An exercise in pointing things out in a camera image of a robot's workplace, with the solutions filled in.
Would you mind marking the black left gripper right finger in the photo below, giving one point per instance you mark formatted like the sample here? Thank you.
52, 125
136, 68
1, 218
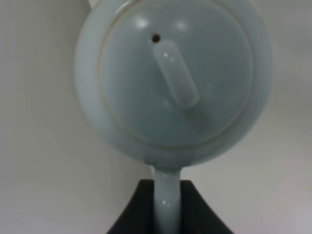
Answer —
197, 217

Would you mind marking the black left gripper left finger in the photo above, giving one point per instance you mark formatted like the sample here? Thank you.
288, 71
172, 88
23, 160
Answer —
137, 217

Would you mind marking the light blue porcelain teapot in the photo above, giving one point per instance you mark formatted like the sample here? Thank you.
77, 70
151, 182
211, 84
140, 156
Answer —
172, 83

